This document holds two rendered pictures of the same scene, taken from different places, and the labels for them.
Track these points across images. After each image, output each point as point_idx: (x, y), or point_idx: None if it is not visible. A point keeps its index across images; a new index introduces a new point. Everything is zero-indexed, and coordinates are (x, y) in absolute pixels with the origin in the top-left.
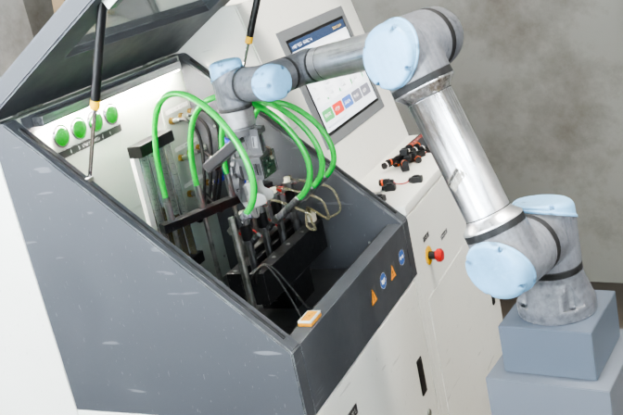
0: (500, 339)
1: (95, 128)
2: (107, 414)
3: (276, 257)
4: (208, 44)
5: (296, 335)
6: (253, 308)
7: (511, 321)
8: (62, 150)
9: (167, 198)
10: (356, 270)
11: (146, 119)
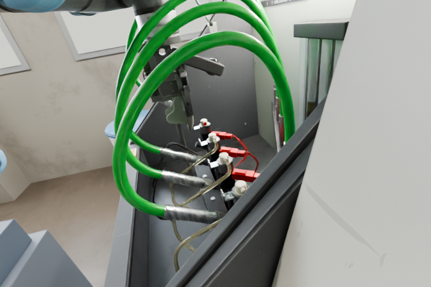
0: (19, 225)
1: None
2: None
3: (201, 177)
4: None
5: (135, 146)
6: (144, 121)
7: (1, 225)
8: (263, 0)
9: (273, 84)
10: (123, 208)
11: None
